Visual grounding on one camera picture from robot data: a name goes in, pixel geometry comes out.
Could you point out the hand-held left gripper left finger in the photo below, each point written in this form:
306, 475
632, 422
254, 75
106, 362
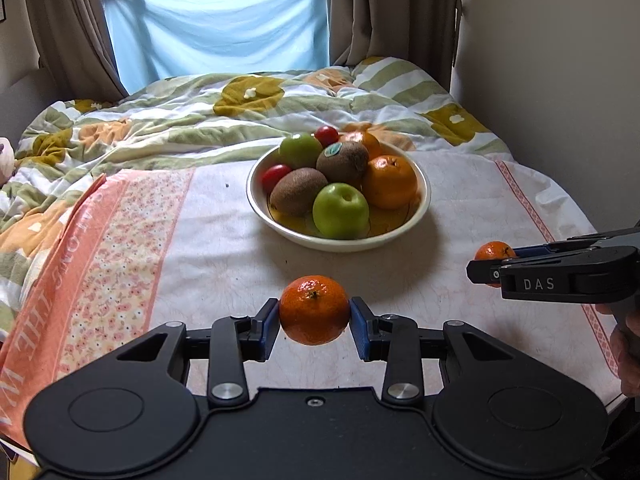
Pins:
270, 325

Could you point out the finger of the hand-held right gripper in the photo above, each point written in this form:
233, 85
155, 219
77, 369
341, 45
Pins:
535, 250
482, 271

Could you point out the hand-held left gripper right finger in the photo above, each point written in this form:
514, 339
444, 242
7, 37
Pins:
359, 327

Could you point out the small orange mandarin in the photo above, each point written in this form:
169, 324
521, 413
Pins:
492, 251

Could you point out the cream bowl with duck print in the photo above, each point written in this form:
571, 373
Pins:
345, 244

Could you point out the green apple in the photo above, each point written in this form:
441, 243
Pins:
299, 150
341, 210

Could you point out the person's right hand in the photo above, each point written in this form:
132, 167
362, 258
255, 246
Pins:
622, 365

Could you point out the pink floral cloth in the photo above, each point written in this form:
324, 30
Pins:
225, 270

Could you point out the brown kiwi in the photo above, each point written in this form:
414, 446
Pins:
297, 190

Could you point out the red cherry tomato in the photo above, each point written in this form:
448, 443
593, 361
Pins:
274, 176
326, 135

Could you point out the kiwi with green sticker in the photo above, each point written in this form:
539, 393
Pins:
345, 165

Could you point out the floral striped quilt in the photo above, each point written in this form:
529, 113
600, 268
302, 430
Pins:
150, 130

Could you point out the brown curtain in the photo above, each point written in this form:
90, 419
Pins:
70, 25
390, 10

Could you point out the yellow object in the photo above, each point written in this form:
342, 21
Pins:
12, 467

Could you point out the light blue window cloth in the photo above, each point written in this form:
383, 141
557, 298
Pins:
215, 30

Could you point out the white plush toy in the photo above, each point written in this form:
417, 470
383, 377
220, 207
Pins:
5, 160

